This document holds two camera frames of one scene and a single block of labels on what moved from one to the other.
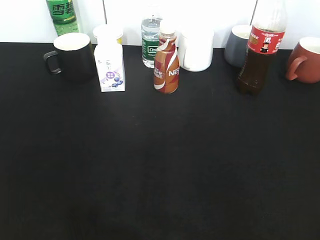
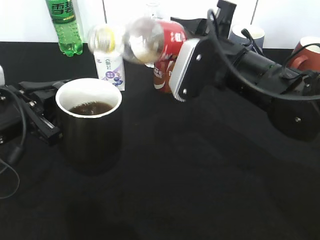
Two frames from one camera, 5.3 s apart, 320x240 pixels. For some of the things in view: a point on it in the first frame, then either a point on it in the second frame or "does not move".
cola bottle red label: (266, 36) -> (172, 36)
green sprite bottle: (64, 15) does not move
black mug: (74, 58) -> (89, 113)
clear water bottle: (150, 31) -> (154, 11)
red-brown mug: (304, 64) does not move
